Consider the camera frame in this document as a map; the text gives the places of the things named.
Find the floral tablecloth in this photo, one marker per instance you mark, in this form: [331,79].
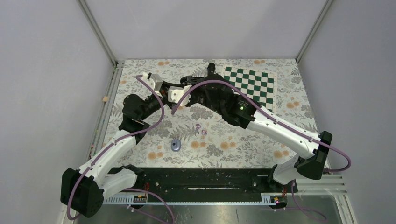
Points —
[224,146]

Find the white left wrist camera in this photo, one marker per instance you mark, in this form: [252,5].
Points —
[154,81]

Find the white slotted cable duct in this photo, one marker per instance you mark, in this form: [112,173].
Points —
[193,198]

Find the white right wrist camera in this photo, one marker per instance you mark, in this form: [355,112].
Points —
[178,93]

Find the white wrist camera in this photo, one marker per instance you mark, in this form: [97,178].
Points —
[154,81]
[178,93]

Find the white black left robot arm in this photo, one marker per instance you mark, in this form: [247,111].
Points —
[83,190]

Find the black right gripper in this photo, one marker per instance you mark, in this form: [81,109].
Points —
[191,80]

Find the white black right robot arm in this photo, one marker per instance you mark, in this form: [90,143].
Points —
[239,110]

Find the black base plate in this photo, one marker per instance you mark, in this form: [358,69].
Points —
[166,181]

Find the lavender earbuds case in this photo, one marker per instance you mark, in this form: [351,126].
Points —
[176,145]

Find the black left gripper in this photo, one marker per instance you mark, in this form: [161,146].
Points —
[166,85]

